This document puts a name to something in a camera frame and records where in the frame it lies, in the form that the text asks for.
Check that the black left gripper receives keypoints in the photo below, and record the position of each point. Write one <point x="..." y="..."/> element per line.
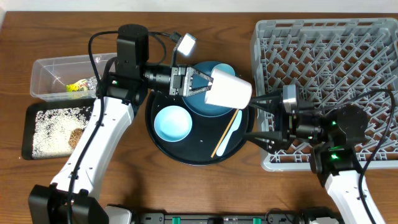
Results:
<point x="178" y="81"/>

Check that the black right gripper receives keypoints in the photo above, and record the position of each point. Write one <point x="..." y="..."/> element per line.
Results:
<point x="284" y="125"/>

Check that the dark blue plate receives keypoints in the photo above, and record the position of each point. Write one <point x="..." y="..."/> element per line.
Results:
<point x="197" y="102"/>

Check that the pink cup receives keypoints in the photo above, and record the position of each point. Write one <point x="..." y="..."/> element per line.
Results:
<point x="228" y="91"/>

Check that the light blue plastic knife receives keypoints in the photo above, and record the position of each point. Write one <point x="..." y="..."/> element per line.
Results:
<point x="234" y="127"/>

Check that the wooden chopstick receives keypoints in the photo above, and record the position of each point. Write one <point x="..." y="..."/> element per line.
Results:
<point x="224" y="134"/>

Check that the light blue bowl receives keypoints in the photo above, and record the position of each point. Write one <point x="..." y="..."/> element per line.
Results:
<point x="173" y="123"/>

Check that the yellow foil snack wrapper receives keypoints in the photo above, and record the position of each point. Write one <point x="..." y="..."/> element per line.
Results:
<point x="86" y="84"/>

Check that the brown walnut cookie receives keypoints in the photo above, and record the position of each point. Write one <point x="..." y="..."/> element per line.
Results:
<point x="75" y="137"/>

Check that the white rice pile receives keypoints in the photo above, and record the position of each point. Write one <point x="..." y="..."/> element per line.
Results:
<point x="53" y="130"/>

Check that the light blue cup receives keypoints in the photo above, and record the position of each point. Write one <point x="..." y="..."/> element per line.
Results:
<point x="225" y="68"/>

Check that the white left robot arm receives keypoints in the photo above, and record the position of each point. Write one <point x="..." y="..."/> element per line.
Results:
<point x="72" y="196"/>

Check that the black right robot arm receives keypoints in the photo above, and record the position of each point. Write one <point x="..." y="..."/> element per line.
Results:
<point x="333" y="159"/>

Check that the grey dishwasher rack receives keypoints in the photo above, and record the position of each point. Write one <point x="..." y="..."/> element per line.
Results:
<point x="330" y="60"/>

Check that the round black tray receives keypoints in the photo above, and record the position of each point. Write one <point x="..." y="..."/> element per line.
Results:
<point x="197" y="147"/>

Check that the clear plastic bin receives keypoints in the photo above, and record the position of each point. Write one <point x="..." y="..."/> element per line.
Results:
<point x="50" y="76"/>

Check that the black rectangular tray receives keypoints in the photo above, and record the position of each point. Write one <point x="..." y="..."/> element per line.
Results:
<point x="30" y="123"/>

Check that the black rail base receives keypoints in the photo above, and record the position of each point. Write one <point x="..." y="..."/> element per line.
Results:
<point x="273" y="217"/>

